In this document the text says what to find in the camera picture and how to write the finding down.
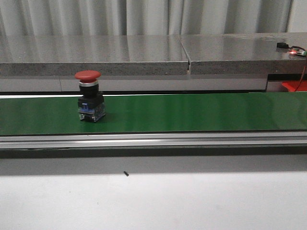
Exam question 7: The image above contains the red mushroom push button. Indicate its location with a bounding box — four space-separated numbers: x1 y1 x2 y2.
75 70 106 122

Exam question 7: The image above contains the grey stone countertop left slab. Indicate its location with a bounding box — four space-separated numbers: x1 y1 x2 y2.
0 35 188 76

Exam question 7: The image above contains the grey stone countertop slab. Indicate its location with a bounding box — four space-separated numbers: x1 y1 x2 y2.
0 35 188 76
179 32 307 75

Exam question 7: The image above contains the grey stone countertop right slab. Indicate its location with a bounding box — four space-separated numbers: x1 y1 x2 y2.
179 32 307 75

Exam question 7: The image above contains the green conveyor belt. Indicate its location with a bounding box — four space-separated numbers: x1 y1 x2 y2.
0 92 307 150

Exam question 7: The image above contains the red plastic tray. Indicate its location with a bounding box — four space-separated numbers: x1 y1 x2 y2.
282 80 307 92

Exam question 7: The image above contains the small sensor circuit board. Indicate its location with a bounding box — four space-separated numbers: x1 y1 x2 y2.
276 42 307 57

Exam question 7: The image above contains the white pleated curtain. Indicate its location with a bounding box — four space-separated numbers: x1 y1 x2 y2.
0 0 307 36

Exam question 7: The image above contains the red black sensor wire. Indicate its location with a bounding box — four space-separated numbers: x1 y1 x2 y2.
294 44 307 92

